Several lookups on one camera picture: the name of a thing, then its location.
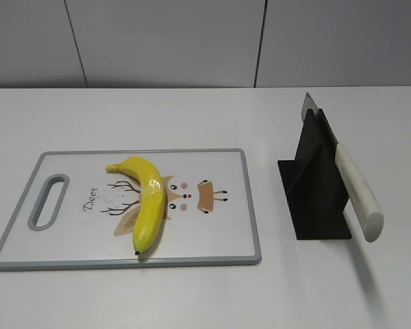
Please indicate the white handled kitchen knife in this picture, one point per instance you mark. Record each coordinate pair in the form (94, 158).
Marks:
(364, 202)

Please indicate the white deer cutting board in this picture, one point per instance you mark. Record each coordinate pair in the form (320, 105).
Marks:
(73, 214)

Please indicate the yellow plastic banana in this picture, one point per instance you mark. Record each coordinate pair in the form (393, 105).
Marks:
(152, 200)

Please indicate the black knife stand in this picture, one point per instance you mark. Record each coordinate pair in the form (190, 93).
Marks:
(315, 192)

